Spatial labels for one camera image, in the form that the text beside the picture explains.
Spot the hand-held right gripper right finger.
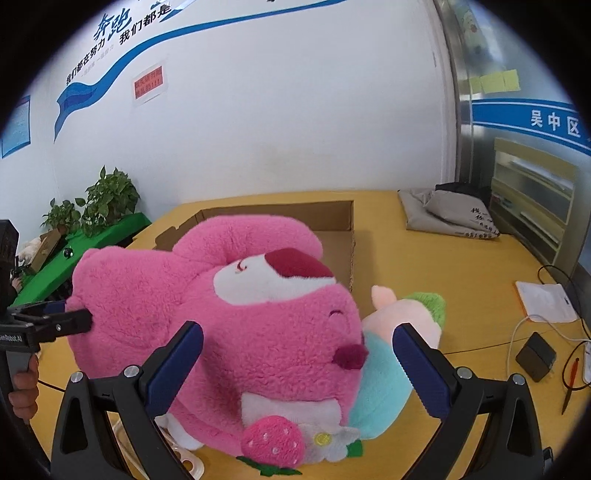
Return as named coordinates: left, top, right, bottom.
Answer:
left=392, top=323, right=543, bottom=480

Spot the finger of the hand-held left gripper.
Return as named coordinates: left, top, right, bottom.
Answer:
left=28, top=308, right=92, bottom=344
left=8, top=299, right=69, bottom=324

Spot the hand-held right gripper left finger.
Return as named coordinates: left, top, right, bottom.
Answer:
left=51, top=320, right=205, bottom=480

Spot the teal and pink plush toy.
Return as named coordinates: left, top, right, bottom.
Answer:
left=348, top=285, right=448, bottom=439

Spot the pink plush bear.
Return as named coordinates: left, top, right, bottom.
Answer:
left=66, top=213, right=370, bottom=477

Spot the person's left hand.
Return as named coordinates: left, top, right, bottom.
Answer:
left=8, top=356, right=41, bottom=422

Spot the small cardboard box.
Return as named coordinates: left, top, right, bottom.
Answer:
left=30, top=228, right=63, bottom=273

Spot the green table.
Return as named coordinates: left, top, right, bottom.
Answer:
left=9, top=213, right=152, bottom=308

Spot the small potted plant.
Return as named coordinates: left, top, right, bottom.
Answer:
left=41, top=198, right=86, bottom=234

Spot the cream plastic toy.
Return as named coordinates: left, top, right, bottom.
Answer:
left=111, top=415, right=206, bottom=480

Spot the black power adapter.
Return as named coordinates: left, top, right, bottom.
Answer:
left=516, top=332, right=557, bottom=383

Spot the large potted plant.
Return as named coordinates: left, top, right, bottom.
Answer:
left=82, top=166, right=140, bottom=238

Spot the white pouch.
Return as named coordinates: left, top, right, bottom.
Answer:
left=515, top=281, right=579, bottom=325

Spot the red pen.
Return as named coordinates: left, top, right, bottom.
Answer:
left=562, top=357, right=580, bottom=415

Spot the printed grey canvas bag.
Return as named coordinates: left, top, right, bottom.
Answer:
left=425, top=188, right=502, bottom=240

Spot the yellow rack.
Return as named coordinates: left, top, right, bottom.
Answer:
left=489, top=137, right=580, bottom=273

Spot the blue glass banner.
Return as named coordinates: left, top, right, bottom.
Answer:
left=471, top=99, right=591, bottom=155

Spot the cartoon glass sticker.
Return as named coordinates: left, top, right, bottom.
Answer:
left=462, top=4, right=488, bottom=61

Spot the white cable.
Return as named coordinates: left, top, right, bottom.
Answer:
left=506, top=315, right=591, bottom=370

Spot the blue ribbon wall decal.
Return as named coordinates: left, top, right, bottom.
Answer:
left=53, top=0, right=352, bottom=144

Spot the red wall sign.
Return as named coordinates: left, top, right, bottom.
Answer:
left=133, top=60, right=167, bottom=106

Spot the metal door frame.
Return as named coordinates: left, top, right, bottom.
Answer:
left=434, top=0, right=476, bottom=185

